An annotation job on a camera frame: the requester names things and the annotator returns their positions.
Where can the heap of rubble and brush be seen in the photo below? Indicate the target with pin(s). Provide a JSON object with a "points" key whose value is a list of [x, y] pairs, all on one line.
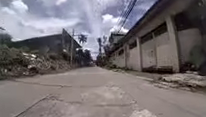
{"points": [[21, 63]]}

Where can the palm tree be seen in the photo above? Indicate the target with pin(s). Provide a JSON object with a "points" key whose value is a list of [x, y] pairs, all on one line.
{"points": [[82, 38]]}

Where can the grey concrete road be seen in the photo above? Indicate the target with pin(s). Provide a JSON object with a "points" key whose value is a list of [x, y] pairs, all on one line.
{"points": [[92, 95]]}

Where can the pale building with pillars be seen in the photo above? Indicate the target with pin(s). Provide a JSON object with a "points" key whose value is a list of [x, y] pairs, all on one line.
{"points": [[157, 48]]}

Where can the distant trees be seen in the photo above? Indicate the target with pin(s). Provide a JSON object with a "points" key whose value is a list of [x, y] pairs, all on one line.
{"points": [[100, 49]]}

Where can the dirt verge with debris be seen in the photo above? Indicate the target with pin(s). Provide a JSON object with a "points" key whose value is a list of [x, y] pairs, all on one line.
{"points": [[188, 79]]}

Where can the distant building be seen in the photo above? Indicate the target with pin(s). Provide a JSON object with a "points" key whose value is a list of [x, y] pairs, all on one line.
{"points": [[116, 37]]}

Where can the grey building with sloped roof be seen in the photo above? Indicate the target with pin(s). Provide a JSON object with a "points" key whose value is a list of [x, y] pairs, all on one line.
{"points": [[47, 43]]}

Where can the utility pole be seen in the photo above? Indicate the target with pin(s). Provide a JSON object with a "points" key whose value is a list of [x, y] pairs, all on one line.
{"points": [[71, 49]]}

